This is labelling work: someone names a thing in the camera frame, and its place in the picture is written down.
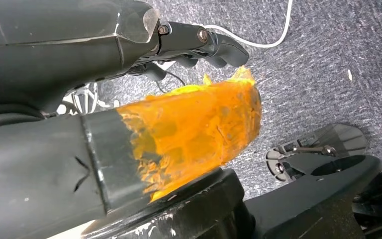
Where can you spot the black robot body base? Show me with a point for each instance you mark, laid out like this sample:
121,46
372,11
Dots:
293,204

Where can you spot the white scrap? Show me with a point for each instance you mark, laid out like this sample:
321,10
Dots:
350,75

